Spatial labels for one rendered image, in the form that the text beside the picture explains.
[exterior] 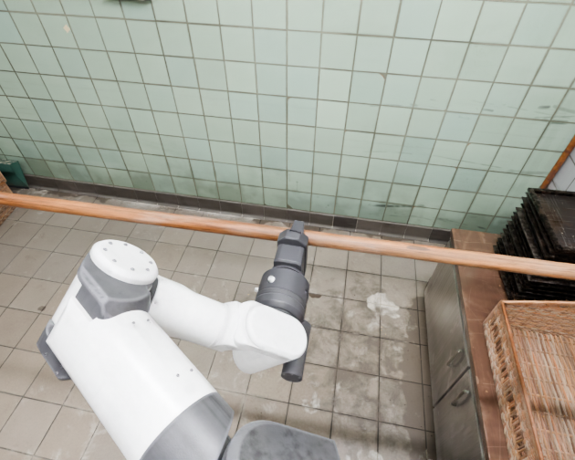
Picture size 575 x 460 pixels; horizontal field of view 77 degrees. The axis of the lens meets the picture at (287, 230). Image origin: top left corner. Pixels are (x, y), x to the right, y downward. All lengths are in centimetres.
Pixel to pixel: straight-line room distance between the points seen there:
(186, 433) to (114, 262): 19
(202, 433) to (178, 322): 20
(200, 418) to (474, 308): 127
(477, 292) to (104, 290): 136
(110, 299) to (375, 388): 161
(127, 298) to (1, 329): 208
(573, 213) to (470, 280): 40
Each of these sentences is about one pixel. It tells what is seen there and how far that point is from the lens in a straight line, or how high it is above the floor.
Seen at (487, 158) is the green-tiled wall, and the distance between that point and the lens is 215.
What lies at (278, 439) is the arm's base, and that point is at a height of 140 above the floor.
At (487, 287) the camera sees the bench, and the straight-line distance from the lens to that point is 159.
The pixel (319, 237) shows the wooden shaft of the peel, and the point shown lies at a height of 121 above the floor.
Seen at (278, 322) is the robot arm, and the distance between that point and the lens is 55.
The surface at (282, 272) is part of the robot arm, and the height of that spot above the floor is 124.
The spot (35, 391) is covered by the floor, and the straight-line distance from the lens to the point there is 218.
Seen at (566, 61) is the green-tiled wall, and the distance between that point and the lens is 199.
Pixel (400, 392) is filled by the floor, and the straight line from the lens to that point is 191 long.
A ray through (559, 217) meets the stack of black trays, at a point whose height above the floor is 90.
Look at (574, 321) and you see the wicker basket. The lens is 152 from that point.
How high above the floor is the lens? 174
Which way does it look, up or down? 47 degrees down
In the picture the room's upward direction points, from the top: straight up
